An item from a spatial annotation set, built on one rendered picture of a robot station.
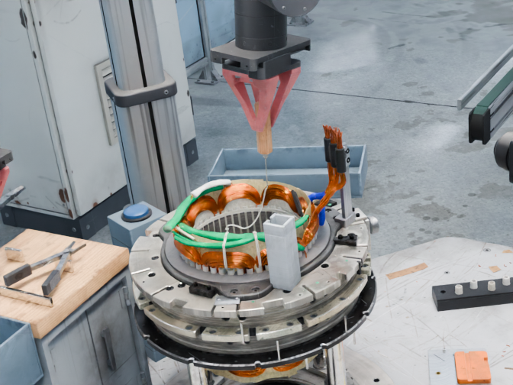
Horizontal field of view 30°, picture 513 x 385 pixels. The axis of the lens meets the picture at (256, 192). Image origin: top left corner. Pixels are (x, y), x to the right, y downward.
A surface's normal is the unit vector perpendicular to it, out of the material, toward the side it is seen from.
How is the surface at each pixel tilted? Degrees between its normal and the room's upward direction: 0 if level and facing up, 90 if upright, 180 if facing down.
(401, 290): 0
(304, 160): 90
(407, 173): 0
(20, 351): 90
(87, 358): 90
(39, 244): 0
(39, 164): 95
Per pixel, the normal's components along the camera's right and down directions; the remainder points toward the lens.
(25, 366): 0.87, 0.13
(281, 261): -0.49, 0.44
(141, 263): -0.11, -0.89
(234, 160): -0.18, 0.46
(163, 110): 0.36, 0.38
